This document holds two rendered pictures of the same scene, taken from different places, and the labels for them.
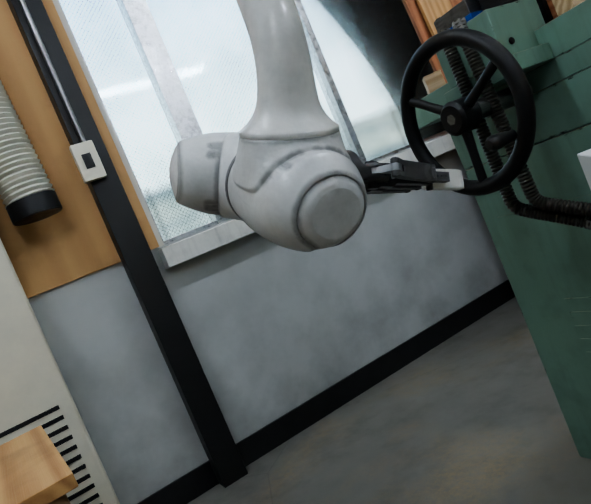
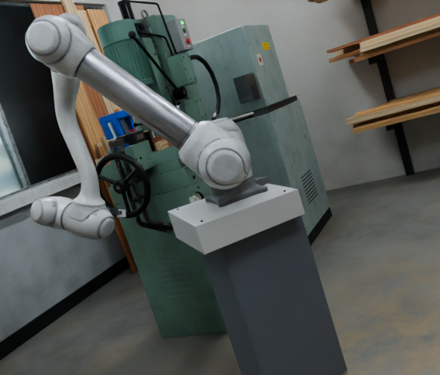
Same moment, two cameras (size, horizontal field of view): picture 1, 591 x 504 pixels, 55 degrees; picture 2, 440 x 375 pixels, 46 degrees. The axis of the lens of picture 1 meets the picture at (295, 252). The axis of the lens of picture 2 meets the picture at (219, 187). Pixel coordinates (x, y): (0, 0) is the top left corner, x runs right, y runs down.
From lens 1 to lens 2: 123 cm
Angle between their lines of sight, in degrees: 35
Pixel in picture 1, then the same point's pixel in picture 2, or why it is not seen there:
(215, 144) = (54, 202)
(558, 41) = (157, 160)
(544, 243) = (149, 238)
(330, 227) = (106, 232)
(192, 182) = (47, 215)
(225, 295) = not seen: outside the picture
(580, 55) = (164, 167)
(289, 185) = (97, 219)
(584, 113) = (165, 187)
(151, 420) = not seen: outside the picture
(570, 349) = (158, 286)
